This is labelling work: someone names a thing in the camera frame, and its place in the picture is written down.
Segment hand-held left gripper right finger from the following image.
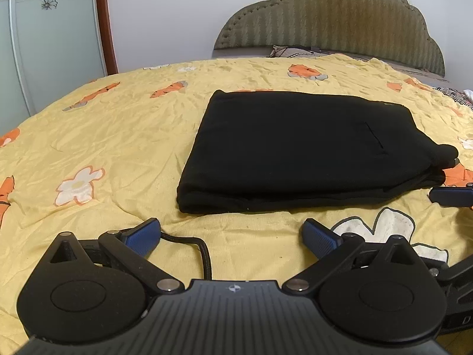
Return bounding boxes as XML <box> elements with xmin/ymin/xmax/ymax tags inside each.
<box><xmin>283</xmin><ymin>219</ymin><xmax>425</xmax><ymax>295</ymax></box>

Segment frosted glass flower print door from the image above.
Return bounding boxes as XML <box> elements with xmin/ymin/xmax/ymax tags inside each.
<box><xmin>0</xmin><ymin>0</ymin><xmax>108</xmax><ymax>128</ymax></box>

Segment black pants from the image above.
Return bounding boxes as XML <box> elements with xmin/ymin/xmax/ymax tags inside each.
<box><xmin>176</xmin><ymin>89</ymin><xmax>460</xmax><ymax>215</ymax></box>

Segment zebra striped cloth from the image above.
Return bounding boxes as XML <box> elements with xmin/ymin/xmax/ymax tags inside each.
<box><xmin>435</xmin><ymin>86</ymin><xmax>473</xmax><ymax>111</ymax></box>

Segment yellow carrot print bed sheet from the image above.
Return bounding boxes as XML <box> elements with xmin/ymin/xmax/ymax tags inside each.
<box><xmin>0</xmin><ymin>54</ymin><xmax>473</xmax><ymax>352</ymax></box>

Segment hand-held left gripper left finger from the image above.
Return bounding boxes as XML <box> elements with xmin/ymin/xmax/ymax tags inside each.
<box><xmin>44</xmin><ymin>218</ymin><xmax>185</xmax><ymax>296</ymax></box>

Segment brown wooden door frame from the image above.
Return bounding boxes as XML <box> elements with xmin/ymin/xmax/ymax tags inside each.
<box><xmin>94</xmin><ymin>0</ymin><xmax>119</xmax><ymax>75</ymax></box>

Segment olive ribbed upholstered headboard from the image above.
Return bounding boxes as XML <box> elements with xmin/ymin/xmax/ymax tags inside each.
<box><xmin>213</xmin><ymin>0</ymin><xmax>446</xmax><ymax>78</ymax></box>

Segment black braided cable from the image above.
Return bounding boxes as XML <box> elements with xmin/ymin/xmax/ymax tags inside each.
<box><xmin>158</xmin><ymin>232</ymin><xmax>212</xmax><ymax>281</ymax></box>

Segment grey patterned pillow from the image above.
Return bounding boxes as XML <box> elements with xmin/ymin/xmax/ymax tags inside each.
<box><xmin>268</xmin><ymin>45</ymin><xmax>335</xmax><ymax>59</ymax></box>

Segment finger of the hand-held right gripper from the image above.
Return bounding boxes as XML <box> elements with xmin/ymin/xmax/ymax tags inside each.
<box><xmin>430</xmin><ymin>184</ymin><xmax>473</xmax><ymax>208</ymax></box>

